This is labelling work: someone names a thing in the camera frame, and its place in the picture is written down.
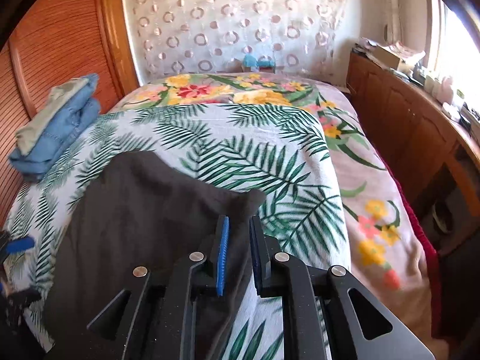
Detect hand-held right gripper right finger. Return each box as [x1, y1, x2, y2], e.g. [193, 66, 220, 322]
[249, 215, 436, 360]

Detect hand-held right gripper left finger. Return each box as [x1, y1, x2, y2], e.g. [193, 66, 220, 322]
[87, 215, 241, 360]

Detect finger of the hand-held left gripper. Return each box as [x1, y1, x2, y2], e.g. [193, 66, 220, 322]
[0, 234, 35, 260]

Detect dark grey pants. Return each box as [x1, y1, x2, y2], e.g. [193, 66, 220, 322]
[43, 152, 267, 360]

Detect green leaf print blanket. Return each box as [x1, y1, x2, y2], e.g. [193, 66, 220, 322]
[7, 103, 353, 360]

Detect folded blue jeans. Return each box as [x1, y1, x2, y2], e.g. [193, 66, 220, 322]
[8, 74, 102, 182]

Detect pink floral blanket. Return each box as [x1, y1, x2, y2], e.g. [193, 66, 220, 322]
[109, 72, 436, 331]

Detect folded grey-green cloth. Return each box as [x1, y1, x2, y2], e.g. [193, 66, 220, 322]
[15, 79, 89, 154]

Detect small blue object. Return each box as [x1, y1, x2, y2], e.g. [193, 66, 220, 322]
[242, 53, 276, 72]

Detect wooden cabinet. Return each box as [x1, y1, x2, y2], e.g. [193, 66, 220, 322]
[345, 50, 480, 271]

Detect wooden wardrobe door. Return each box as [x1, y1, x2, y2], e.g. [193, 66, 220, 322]
[0, 0, 139, 226]

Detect circle pattern curtain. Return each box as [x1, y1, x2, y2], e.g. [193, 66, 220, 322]
[122, 0, 349, 83]

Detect pile of assorted small items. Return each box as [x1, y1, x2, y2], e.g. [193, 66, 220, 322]
[352, 35, 480, 136]

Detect white window curtain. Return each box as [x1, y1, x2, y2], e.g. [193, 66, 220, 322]
[386, 0, 409, 46]

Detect window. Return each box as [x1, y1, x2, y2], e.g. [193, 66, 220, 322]
[427, 0, 480, 83]

